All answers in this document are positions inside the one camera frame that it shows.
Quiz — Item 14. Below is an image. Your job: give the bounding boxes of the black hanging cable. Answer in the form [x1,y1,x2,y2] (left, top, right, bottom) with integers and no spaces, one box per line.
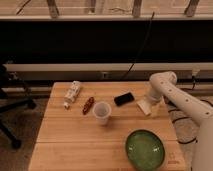
[119,11,156,82]

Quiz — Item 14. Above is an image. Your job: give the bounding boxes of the white rectangular sponge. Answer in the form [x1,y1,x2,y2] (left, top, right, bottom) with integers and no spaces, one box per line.
[137,99,151,116]

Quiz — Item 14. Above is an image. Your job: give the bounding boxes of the white tube bottle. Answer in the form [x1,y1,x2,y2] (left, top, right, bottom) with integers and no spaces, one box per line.
[63,81,81,109]

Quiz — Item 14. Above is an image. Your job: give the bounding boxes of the black cable on floor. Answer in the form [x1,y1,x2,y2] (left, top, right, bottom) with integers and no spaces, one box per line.
[166,75,213,145]

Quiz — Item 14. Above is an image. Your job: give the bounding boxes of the black smartphone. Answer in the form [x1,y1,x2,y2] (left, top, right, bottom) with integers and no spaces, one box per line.
[114,93,134,106]

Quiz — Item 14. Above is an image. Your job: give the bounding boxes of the black office chair base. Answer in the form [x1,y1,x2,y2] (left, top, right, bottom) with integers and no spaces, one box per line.
[0,64,36,149]

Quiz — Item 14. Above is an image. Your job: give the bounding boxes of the red brown oblong object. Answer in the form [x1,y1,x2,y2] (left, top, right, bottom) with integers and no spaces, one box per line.
[83,97,94,115]

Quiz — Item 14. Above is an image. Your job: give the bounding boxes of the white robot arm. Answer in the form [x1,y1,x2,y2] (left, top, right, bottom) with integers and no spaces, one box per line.
[144,71,213,171]

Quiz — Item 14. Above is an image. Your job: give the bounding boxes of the wooden table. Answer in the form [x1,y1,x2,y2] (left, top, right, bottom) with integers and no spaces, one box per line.
[29,82,186,171]

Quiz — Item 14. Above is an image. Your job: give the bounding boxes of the translucent white cup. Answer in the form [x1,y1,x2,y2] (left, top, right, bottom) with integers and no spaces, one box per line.
[93,101,112,125]

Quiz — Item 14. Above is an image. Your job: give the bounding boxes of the green ceramic plate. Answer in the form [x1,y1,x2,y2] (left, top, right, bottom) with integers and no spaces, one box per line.
[125,130,165,171]

